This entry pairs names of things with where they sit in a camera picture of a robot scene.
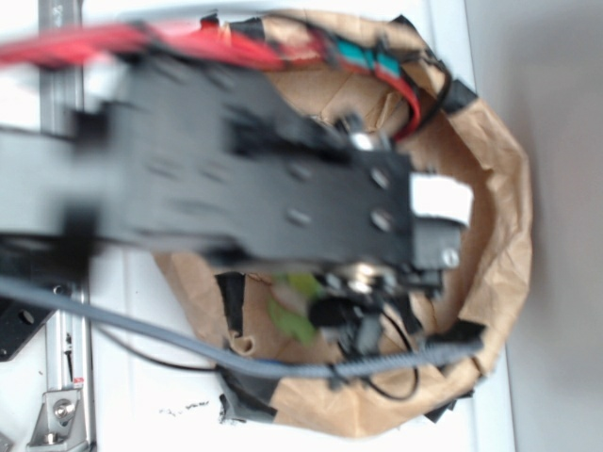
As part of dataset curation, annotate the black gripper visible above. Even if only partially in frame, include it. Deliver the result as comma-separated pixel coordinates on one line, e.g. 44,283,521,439
305,112,475,354

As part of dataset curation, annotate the green plush animal toy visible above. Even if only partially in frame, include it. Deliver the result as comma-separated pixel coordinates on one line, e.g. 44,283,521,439
268,273,324,346

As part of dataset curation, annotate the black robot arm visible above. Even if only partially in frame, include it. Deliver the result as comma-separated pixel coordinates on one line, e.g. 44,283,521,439
1,57,474,351

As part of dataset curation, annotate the brown paper bag bin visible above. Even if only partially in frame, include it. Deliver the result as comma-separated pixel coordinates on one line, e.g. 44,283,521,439
150,6,532,440

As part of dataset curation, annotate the thin black wire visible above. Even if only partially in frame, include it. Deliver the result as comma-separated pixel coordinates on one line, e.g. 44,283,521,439
91,300,423,401

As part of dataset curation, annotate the aluminium extrusion rail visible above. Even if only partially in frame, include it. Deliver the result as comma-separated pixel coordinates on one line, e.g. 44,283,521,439
37,0,98,452

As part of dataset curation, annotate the grey sleeved cable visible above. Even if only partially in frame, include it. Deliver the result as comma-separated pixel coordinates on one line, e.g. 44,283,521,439
0,275,486,382

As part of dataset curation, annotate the red ribbon cable bundle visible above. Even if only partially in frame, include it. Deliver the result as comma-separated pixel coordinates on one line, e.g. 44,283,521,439
0,21,423,142

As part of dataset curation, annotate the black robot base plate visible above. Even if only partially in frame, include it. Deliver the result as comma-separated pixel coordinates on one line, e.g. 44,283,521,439
0,244,65,363

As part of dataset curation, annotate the metal corner bracket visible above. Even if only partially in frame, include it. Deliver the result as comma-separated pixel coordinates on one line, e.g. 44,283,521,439
26,389,90,452

